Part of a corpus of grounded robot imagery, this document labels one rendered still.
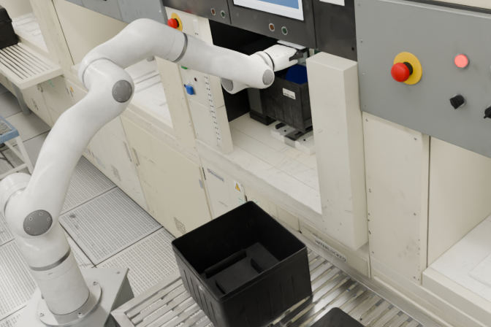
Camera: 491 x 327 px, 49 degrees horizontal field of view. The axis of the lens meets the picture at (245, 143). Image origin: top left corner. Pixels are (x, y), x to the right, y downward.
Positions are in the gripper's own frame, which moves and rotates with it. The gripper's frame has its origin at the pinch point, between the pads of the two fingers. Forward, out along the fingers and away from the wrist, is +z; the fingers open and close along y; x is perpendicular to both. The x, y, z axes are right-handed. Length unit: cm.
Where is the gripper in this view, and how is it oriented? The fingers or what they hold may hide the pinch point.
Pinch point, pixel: (299, 46)
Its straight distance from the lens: 186.1
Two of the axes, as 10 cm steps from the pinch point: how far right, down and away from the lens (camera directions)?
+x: -1.5, -8.5, -5.1
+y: 6.5, 3.0, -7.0
